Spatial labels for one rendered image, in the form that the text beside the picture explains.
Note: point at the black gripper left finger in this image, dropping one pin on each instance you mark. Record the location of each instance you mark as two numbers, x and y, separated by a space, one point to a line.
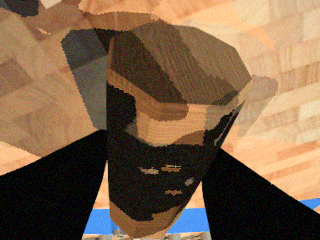
52 198

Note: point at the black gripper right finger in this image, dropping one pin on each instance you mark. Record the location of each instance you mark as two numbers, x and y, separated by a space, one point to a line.
242 205

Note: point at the blue flat strip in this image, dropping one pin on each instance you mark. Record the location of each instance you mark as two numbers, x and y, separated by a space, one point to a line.
191 220

